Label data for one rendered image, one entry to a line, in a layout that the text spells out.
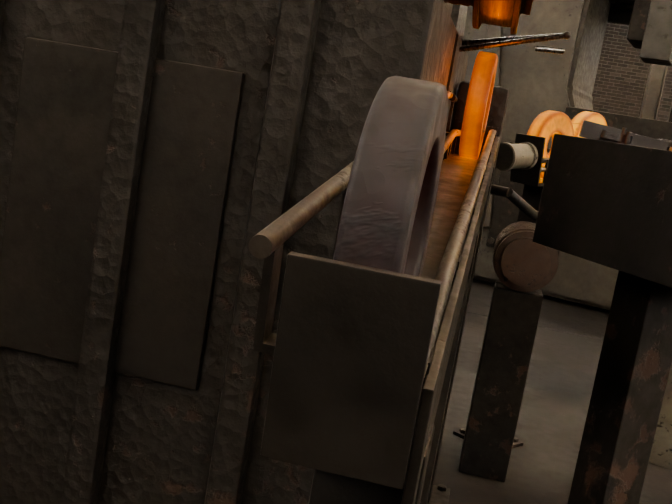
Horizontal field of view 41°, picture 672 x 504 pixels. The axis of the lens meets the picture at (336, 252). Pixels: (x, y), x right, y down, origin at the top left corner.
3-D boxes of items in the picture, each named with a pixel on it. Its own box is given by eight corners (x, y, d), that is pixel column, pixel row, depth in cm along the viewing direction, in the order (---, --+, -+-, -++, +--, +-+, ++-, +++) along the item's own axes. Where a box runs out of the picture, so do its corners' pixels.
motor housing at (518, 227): (449, 475, 188) (499, 224, 180) (455, 441, 209) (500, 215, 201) (512, 490, 186) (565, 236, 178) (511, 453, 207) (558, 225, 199)
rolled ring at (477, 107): (499, 58, 163) (481, 55, 164) (496, 48, 145) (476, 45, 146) (480, 159, 166) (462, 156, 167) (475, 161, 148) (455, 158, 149)
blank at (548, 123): (528, 109, 198) (541, 111, 196) (566, 110, 209) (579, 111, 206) (518, 179, 201) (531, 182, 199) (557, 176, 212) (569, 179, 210)
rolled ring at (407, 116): (458, 74, 58) (408, 66, 58) (429, 94, 40) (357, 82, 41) (411, 341, 63) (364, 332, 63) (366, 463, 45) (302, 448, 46)
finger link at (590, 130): (617, 146, 163) (617, 146, 162) (578, 136, 164) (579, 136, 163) (622, 129, 162) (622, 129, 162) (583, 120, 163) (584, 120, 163)
